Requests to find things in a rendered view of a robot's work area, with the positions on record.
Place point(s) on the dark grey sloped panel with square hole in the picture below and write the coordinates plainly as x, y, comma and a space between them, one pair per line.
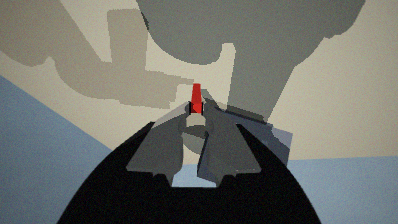
278, 141

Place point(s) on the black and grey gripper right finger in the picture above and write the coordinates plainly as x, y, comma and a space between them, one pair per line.
233, 150

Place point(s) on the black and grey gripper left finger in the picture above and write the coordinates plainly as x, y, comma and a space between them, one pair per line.
157, 148

